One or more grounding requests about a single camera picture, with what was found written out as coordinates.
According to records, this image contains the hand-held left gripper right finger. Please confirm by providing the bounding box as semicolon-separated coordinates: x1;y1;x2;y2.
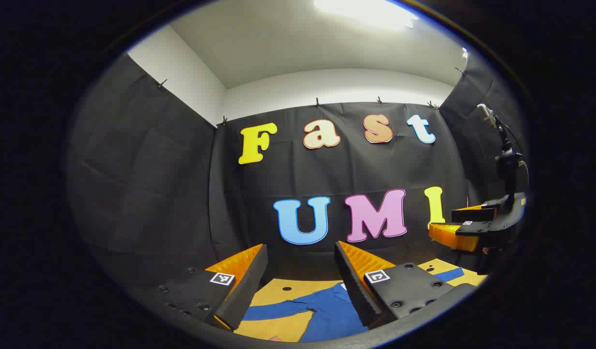
333;240;478;328

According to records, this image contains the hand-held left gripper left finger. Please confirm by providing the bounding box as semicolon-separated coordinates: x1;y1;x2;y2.
128;243;268;333

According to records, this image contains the blue corduroy shirt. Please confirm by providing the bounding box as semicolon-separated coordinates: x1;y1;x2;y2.
242;268;466;343

